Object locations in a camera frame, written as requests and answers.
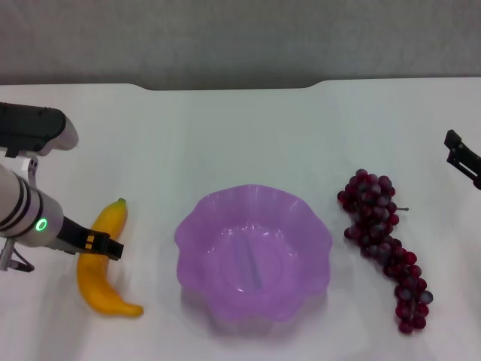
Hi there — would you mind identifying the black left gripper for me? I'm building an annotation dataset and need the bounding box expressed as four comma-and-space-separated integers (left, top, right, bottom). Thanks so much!
56, 214, 126, 261

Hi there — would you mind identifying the yellow banana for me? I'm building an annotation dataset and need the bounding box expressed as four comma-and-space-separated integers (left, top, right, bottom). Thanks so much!
77, 197, 145, 320

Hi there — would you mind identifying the dark red grape bunch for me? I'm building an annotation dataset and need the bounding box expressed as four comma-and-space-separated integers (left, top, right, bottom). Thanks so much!
337, 168, 434, 335

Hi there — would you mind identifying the purple translucent wavy bowl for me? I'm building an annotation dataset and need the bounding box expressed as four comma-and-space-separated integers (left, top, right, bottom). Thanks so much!
174, 183, 334, 324

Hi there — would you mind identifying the left arm wrist cable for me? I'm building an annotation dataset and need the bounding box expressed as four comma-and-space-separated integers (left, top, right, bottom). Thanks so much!
0, 238, 35, 274

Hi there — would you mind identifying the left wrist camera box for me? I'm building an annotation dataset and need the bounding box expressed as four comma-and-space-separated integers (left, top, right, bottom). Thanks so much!
0, 102, 80, 159

